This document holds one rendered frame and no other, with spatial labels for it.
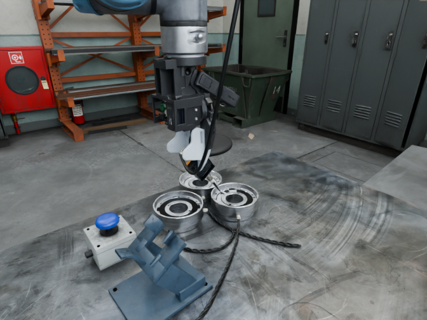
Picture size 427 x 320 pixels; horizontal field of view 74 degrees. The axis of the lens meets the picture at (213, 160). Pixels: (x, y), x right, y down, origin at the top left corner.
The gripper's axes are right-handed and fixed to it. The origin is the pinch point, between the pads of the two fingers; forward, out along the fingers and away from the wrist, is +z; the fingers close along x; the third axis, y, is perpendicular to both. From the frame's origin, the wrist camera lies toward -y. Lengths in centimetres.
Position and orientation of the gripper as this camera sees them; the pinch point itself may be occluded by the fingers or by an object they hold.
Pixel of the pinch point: (197, 161)
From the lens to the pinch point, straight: 56.9
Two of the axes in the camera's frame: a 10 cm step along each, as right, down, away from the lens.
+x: 6.6, 3.1, -6.8
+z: 0.0, 9.1, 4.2
